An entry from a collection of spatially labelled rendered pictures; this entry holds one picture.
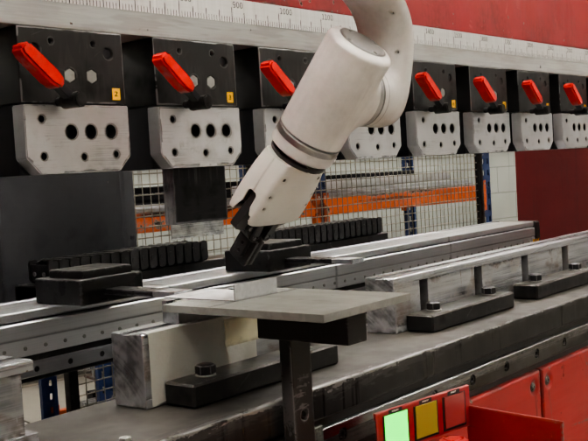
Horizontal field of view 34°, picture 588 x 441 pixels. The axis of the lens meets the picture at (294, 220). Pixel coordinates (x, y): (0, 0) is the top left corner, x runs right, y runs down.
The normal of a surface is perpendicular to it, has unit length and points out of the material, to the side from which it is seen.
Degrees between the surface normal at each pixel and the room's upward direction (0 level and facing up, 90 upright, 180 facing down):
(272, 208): 133
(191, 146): 90
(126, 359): 90
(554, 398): 90
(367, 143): 90
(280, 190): 128
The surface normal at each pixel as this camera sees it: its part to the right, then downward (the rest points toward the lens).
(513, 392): 0.77, -0.01
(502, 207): 0.61, 0.00
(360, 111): 0.68, 0.62
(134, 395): -0.63, 0.07
